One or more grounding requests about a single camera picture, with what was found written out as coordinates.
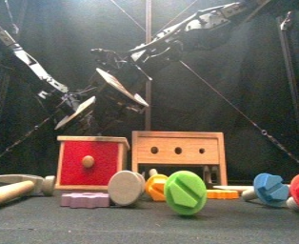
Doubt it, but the purple toy gear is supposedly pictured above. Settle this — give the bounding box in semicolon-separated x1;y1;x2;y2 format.
60;192;112;210

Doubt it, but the blue toy bolt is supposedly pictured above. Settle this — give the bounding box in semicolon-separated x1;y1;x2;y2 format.
240;173;291;209

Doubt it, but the dark metal frame post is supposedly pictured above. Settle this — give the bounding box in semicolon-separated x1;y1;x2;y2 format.
278;10;299;160

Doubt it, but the toy hammer with wooden handle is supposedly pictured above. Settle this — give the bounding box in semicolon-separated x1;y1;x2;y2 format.
0;173;59;212

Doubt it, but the wooden toy workbench with holes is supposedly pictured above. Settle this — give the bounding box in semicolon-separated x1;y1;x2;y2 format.
131;130;230;187

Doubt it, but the diagonal frame cord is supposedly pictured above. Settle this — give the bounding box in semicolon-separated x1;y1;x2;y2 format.
179;60;299;173
0;115;56;169

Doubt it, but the orange toy gear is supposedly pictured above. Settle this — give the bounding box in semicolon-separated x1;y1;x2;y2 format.
206;189;240;200

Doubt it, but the yellow toy bolt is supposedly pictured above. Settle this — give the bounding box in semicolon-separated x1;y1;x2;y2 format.
146;173;171;202

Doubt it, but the vertical metal frame pole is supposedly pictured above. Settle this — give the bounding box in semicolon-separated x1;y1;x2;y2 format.
144;0;154;132

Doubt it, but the green toy bolt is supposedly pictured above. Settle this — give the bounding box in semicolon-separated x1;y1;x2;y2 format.
163;170;208;217

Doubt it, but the wooden box with red drawer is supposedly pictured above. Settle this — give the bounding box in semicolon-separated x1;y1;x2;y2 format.
55;135;131;192

